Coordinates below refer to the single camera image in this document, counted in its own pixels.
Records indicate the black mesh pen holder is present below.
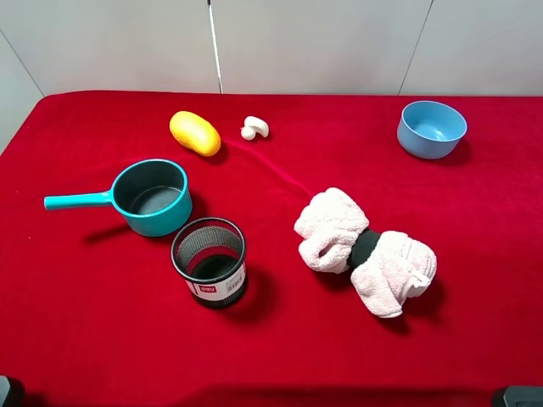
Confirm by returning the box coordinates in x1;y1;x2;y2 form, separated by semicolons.
171;217;248;309

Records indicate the white mushroom toy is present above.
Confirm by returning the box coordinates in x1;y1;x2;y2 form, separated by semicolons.
241;116;270;141

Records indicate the yellow mango toy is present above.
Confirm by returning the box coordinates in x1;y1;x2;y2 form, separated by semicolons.
169;111;221;157

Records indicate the teal saucepan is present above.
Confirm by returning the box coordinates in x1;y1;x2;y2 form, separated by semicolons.
43;159;193;237

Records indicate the red tablecloth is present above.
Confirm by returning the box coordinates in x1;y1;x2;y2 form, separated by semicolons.
1;92;542;406

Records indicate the pink towel with black band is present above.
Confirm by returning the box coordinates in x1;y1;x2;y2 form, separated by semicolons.
294;187;437;319

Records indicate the blue bowl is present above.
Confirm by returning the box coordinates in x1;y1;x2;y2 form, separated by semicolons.
397;100;467;160

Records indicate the black right base corner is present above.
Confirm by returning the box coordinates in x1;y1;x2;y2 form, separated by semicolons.
491;386;543;407

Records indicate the black base corner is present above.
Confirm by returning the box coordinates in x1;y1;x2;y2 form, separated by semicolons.
491;386;543;407
0;376;25;407

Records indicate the black left base corner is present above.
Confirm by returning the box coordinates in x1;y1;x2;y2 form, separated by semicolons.
0;376;25;407

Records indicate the white pole on wall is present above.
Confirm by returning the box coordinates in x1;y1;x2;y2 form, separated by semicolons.
206;0;224;94

